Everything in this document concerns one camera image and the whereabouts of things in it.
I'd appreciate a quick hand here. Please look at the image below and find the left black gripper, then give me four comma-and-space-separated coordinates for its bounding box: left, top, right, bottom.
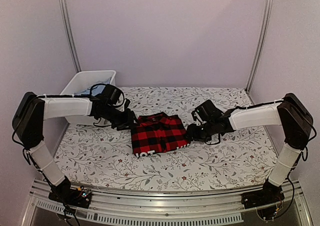
99, 104, 141, 131

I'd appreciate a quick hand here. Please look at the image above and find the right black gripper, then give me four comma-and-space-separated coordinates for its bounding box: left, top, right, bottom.
183, 120, 216, 143

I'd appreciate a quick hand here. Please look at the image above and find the red black plaid shirt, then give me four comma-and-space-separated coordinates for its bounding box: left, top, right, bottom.
130, 112, 191, 158

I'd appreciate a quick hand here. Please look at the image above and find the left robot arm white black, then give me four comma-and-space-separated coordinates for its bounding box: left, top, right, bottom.
12, 91, 136, 203

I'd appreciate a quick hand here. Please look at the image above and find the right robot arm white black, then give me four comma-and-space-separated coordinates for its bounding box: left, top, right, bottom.
186, 93, 317, 204

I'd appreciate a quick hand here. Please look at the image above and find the light blue shirt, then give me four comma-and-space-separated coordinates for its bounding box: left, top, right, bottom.
75, 77, 112, 96

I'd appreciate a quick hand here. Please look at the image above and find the floral patterned table cloth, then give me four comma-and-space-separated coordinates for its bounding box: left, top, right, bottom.
54, 87, 277, 192

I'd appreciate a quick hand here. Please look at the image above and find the white plastic bin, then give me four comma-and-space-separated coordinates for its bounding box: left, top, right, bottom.
60, 70, 117, 126

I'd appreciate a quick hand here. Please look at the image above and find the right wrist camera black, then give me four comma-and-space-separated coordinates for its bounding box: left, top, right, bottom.
191, 99, 223, 123

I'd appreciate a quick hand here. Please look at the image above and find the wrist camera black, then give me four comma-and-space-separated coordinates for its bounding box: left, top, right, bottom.
191, 99, 223, 123
101, 84, 125, 108

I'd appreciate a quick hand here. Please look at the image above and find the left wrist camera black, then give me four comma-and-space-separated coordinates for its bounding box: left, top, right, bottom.
101, 84, 125, 108

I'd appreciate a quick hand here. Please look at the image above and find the left black looped cable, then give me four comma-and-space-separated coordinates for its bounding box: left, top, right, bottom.
89, 83, 108, 97

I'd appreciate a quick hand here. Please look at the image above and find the aluminium front rail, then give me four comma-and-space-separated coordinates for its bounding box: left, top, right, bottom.
24, 179, 308, 221

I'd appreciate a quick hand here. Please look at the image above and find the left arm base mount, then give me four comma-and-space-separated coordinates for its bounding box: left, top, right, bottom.
48, 185, 92, 209

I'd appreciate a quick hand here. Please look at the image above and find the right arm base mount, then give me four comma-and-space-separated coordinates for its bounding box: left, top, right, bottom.
241, 181, 285, 209

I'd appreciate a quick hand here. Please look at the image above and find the perforated metal cable tray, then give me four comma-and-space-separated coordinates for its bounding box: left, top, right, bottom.
34, 198, 245, 224

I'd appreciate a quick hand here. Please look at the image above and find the left aluminium frame post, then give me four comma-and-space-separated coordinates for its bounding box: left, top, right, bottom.
58, 0, 82, 73

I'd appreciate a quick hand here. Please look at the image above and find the aluminium frame post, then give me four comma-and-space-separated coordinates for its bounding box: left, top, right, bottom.
245, 0, 273, 94
58, 0, 82, 73

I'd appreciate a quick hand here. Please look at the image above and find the right aluminium frame post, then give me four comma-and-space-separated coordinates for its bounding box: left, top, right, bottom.
245, 0, 273, 94

